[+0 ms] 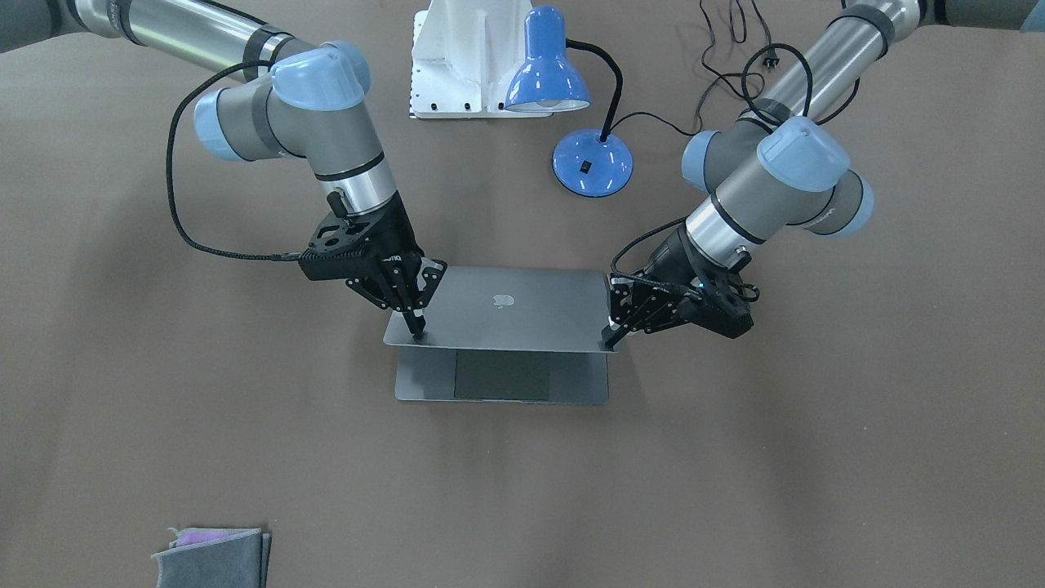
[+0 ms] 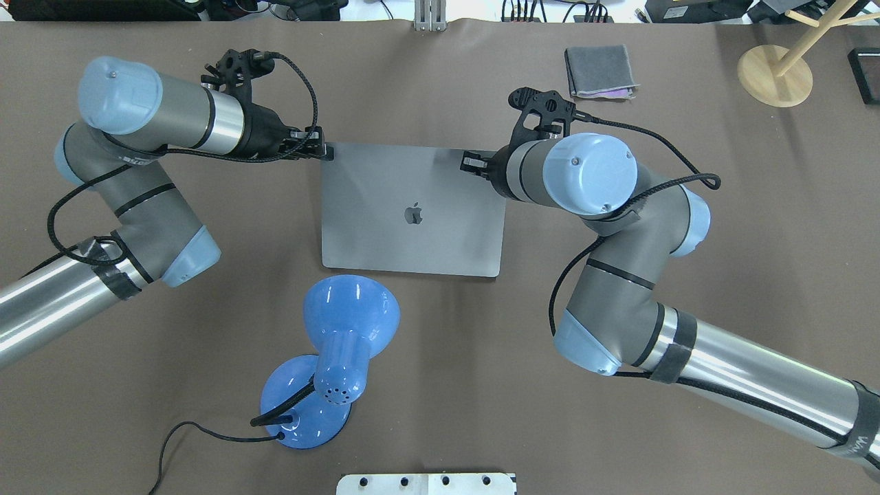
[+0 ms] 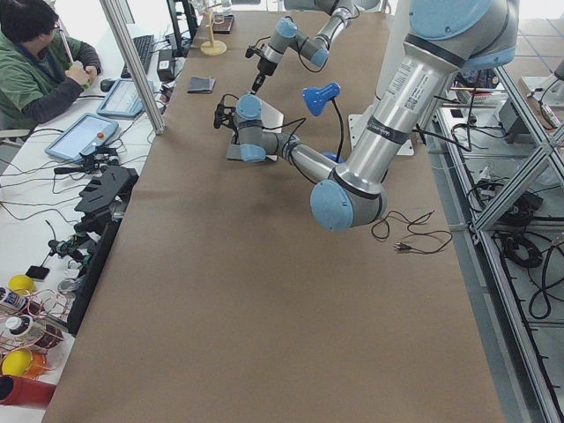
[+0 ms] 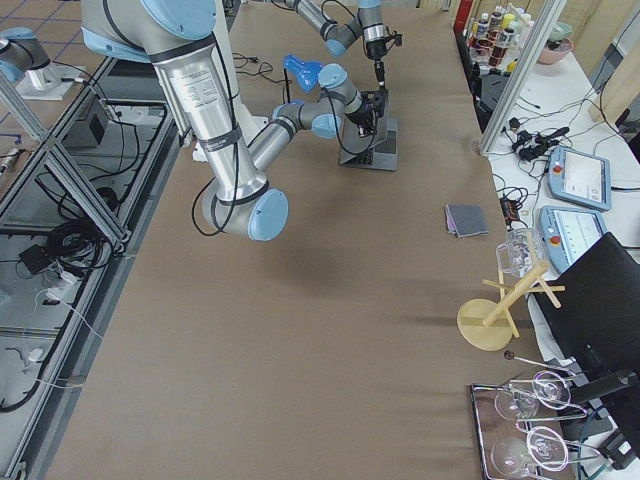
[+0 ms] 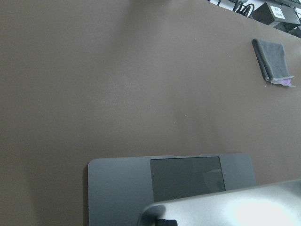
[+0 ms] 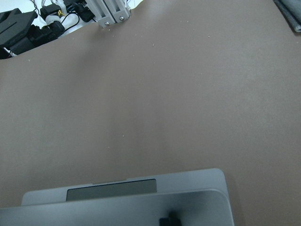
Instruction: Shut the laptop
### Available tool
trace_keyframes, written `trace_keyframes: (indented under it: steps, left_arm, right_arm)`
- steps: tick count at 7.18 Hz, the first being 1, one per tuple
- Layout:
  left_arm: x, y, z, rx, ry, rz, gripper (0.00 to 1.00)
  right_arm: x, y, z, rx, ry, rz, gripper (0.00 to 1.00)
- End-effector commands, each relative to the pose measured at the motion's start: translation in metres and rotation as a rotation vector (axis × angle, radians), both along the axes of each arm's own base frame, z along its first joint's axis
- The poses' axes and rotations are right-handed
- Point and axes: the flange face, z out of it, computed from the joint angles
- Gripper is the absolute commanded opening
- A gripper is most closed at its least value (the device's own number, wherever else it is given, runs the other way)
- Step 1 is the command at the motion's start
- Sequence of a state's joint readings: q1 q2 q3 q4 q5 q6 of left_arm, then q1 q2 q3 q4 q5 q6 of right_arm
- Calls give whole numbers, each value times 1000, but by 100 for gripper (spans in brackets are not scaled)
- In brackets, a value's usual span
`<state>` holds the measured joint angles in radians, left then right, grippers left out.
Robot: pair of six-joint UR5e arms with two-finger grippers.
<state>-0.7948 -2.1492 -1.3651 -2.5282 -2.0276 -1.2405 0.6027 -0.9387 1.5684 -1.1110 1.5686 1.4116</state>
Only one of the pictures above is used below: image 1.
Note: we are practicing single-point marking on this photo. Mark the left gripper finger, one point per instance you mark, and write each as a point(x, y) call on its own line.
point(630, 307)
point(655, 314)

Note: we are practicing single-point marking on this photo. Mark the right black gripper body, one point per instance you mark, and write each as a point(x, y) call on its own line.
point(395, 240)

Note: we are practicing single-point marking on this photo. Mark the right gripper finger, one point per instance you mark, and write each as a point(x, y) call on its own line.
point(406, 300)
point(427, 284)

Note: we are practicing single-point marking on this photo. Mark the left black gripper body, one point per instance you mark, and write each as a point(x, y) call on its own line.
point(671, 260)

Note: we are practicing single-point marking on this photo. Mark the grey laptop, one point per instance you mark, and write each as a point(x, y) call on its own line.
point(497, 334)

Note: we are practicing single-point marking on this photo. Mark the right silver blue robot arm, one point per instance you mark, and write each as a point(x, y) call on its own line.
point(272, 95)

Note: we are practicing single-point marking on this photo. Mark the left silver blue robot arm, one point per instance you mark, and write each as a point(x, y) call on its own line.
point(777, 166)

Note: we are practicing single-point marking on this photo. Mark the blue desk lamp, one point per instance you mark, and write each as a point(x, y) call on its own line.
point(593, 163)

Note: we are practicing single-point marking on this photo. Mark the grey folded cloth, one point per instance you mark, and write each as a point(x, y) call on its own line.
point(215, 557)

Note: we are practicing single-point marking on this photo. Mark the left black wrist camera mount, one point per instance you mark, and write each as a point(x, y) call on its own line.
point(719, 301)

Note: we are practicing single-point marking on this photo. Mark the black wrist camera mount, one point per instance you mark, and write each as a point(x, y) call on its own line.
point(719, 301)
point(347, 248)

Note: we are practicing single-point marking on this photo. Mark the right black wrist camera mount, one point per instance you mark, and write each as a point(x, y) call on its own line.
point(347, 248)

